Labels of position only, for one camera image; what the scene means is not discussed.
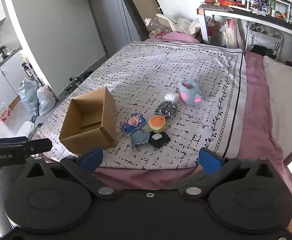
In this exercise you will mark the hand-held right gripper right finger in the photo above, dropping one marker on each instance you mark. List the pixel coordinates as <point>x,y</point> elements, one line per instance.
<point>209,161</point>

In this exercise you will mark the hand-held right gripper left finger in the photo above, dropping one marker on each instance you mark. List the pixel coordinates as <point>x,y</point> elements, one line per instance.
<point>92,160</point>

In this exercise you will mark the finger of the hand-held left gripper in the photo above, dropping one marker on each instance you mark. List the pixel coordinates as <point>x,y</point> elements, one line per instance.
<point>39,146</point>

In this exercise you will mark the brown cardboard box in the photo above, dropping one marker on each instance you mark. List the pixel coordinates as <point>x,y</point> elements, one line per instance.
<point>88,120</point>

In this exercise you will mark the black square pouch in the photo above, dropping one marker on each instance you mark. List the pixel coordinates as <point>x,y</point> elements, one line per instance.
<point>159,139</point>

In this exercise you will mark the hamburger squishy toy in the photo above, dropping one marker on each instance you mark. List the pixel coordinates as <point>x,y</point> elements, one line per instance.
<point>157,123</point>

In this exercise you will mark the grey plush toy pink ears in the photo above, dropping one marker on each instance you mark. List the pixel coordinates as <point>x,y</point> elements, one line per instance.
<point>189,92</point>

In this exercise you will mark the white paper ball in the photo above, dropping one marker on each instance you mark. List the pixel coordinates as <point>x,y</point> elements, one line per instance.
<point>171,97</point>

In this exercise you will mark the white slipper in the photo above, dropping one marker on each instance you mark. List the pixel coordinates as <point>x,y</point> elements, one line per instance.
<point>25,129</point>

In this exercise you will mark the red white packet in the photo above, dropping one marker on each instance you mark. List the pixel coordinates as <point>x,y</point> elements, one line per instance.
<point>4,113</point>

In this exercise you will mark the white plastic bag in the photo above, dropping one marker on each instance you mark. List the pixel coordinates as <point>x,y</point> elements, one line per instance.
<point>45,100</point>

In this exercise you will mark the grey-blue plastic bag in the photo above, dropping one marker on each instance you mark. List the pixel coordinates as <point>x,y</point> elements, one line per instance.
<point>28,95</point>

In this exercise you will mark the black shoes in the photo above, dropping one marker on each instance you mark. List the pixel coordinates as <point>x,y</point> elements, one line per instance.
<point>77,82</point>

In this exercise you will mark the grey cabinet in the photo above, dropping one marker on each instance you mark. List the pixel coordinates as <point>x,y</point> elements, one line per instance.
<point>3,80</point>

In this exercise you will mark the beige pillow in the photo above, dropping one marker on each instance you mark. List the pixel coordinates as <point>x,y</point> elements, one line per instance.
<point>286,97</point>

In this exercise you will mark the white black patterned blanket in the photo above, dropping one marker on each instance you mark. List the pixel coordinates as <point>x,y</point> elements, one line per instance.
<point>161,67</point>

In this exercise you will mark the white shopping bag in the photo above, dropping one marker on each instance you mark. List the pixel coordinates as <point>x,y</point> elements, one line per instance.
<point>232,33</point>

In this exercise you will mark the crumpled clear plastic bag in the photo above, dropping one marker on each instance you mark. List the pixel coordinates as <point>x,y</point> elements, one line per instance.
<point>183,25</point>

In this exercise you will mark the paper cup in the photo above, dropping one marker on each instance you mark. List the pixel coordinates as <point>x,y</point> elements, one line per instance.
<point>153,34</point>

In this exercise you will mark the grey wardrobe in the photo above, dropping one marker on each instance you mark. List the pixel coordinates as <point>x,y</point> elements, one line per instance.
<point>110,17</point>

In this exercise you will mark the clear plastic bottle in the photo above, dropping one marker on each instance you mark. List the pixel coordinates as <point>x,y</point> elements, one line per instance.
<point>152,23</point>

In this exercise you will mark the white shelf with items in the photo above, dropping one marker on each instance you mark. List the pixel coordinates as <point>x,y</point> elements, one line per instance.
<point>261,17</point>

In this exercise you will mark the brown flat board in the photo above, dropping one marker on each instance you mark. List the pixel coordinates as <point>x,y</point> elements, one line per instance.
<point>143,7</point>

